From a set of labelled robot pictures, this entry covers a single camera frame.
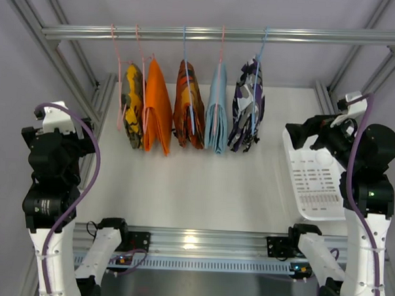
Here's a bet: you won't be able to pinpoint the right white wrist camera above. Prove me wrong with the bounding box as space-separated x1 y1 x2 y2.
336 91 368 122

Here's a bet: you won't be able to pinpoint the yellow camouflage trousers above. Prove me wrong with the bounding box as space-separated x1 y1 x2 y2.
122 63 143 149

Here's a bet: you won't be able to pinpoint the slotted grey cable duct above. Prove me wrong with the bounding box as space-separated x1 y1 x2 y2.
72 251 298 277

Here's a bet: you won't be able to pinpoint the plain orange trousers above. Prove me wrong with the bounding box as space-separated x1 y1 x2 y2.
143 59 173 156

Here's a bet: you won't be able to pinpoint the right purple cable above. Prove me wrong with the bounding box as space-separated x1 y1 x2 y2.
333 92 390 296

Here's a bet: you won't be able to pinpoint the blue hanger of orange camouflage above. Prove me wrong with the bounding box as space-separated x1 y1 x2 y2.
182 26 196 135

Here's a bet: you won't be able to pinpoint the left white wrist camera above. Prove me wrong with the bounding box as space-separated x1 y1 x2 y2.
34 107 76 135

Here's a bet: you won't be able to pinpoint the blue wire hanger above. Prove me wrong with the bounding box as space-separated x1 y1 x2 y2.
249 26 270 138

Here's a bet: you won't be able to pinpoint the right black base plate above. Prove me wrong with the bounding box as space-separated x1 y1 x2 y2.
266 236 295 259

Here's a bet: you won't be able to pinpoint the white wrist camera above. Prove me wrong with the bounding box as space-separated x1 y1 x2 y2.
336 91 368 122
34 107 76 135

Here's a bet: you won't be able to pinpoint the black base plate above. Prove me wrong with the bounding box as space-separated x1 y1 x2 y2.
124 231 151 251
266 236 295 259

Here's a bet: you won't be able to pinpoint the white plastic basket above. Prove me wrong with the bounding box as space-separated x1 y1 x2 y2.
282 130 345 221

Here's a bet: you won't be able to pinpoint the purple camouflage trousers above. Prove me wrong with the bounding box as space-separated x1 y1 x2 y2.
227 58 265 153

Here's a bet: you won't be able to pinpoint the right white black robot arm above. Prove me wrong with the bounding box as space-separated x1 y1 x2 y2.
285 115 395 296

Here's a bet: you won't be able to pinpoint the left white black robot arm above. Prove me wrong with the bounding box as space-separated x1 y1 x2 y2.
22 110 128 296

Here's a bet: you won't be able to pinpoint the aluminium hanging rail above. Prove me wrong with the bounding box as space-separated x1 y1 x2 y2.
41 24 395 46

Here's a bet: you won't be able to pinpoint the pink hanger of blue trousers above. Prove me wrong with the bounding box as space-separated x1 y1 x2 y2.
213 26 226 137

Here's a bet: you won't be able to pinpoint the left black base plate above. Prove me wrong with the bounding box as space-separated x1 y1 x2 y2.
124 231 151 251

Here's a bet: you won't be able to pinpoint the light blue trousers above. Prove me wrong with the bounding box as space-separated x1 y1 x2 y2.
204 62 228 155

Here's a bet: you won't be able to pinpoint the front aluminium frame rail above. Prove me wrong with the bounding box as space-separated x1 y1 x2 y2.
71 223 352 263

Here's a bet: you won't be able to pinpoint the orange camouflage trousers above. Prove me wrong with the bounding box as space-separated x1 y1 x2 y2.
172 60 205 149

